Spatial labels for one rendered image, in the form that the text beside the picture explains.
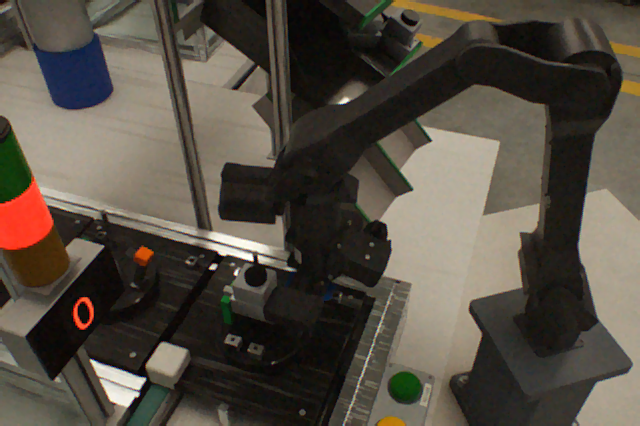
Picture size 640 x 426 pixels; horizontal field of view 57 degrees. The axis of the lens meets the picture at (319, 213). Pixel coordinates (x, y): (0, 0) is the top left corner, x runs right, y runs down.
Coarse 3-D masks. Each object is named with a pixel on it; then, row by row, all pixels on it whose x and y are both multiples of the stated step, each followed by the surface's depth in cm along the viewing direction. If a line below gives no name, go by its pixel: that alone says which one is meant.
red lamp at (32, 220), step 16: (32, 192) 48; (0, 208) 47; (16, 208) 47; (32, 208) 49; (0, 224) 48; (16, 224) 48; (32, 224) 49; (48, 224) 51; (0, 240) 49; (16, 240) 49; (32, 240) 50
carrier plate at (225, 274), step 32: (224, 288) 91; (192, 320) 86; (320, 320) 86; (352, 320) 86; (192, 352) 82; (320, 352) 82; (192, 384) 78; (224, 384) 78; (256, 384) 78; (288, 384) 78; (320, 384) 78; (256, 416) 76; (288, 416) 75; (320, 416) 76
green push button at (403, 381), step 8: (400, 376) 79; (408, 376) 79; (416, 376) 79; (392, 384) 78; (400, 384) 78; (408, 384) 78; (416, 384) 78; (392, 392) 78; (400, 392) 77; (408, 392) 77; (416, 392) 77; (408, 400) 77
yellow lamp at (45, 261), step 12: (48, 240) 51; (60, 240) 53; (0, 252) 51; (12, 252) 50; (24, 252) 50; (36, 252) 51; (48, 252) 52; (60, 252) 53; (12, 264) 51; (24, 264) 51; (36, 264) 51; (48, 264) 52; (60, 264) 53; (24, 276) 52; (36, 276) 52; (48, 276) 53
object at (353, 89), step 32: (224, 0) 79; (256, 0) 90; (288, 0) 89; (224, 32) 82; (256, 32) 79; (288, 32) 89; (320, 32) 90; (256, 64) 83; (320, 64) 87; (352, 64) 90; (320, 96) 81; (352, 96) 86
